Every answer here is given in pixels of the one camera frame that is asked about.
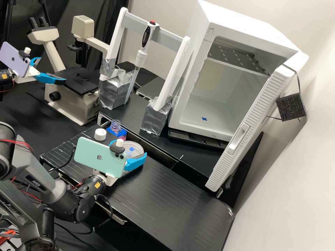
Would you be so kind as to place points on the white incubator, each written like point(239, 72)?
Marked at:
point(230, 26)

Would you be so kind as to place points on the petri dish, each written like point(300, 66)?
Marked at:
point(134, 149)

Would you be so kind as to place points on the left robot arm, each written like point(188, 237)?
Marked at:
point(5, 78)

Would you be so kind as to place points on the blue bottle holder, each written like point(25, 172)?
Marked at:
point(120, 134)

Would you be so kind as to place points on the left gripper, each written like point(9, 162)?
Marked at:
point(31, 72)

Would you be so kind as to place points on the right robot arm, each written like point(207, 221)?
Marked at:
point(39, 183)

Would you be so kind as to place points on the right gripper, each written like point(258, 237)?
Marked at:
point(111, 180)

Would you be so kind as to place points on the small bottle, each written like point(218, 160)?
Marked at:
point(116, 125)

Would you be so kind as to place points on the white pipette stand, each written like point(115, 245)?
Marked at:
point(167, 78)

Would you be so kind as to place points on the cream microscope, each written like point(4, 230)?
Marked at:
point(70, 99)

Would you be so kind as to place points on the left wrist camera phone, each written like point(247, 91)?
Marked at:
point(13, 58)

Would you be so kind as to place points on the white cap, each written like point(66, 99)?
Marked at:
point(100, 134)

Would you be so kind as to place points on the wrist camera phone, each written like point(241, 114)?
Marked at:
point(13, 58)
point(98, 157)

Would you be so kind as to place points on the right wrist camera phone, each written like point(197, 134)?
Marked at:
point(98, 157)

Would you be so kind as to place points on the incubator door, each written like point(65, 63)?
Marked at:
point(251, 125)

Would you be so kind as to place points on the pipette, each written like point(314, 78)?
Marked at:
point(146, 36)

